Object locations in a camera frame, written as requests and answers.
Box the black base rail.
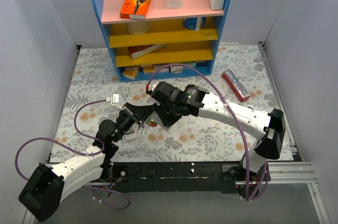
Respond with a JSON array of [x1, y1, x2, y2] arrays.
[[98, 161, 266, 197]]

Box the purple cable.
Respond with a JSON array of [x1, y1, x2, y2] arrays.
[[14, 99, 131, 210], [145, 63, 270, 201]]

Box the white orange small box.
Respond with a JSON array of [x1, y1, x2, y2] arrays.
[[153, 64, 170, 73]]

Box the red toothpaste box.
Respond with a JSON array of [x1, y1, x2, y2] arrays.
[[222, 69, 250, 102]]

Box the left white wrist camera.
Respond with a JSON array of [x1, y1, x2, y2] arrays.
[[106, 94, 124, 110]]

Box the small white remote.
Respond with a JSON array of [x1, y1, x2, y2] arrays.
[[159, 124, 171, 131]]

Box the blue white tin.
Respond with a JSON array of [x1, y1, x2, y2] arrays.
[[182, 17, 206, 31]]

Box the floral table mat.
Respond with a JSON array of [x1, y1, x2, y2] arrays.
[[49, 44, 278, 163]]

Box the grey white remote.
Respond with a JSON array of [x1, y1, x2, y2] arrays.
[[124, 126, 137, 141]]

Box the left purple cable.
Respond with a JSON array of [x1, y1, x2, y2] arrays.
[[14, 99, 131, 210]]

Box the orange razor box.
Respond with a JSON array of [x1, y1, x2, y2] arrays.
[[120, 0, 152, 20]]

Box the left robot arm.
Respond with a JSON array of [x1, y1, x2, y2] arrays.
[[18, 103, 153, 221]]

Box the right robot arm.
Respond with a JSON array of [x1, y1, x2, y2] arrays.
[[147, 81, 286, 181]]

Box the yellow soap box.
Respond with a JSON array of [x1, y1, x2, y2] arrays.
[[123, 69, 139, 80]]

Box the red white book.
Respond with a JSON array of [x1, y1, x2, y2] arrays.
[[127, 44, 166, 60]]

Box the pale green small box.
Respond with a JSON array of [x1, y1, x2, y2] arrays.
[[183, 61, 197, 68]]

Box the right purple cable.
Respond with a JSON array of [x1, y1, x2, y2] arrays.
[[145, 63, 270, 201]]

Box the pile of coloured batteries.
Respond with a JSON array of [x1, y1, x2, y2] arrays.
[[145, 118, 157, 127]]

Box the blue wooden shelf unit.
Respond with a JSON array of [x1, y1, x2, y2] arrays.
[[92, 0, 231, 82]]

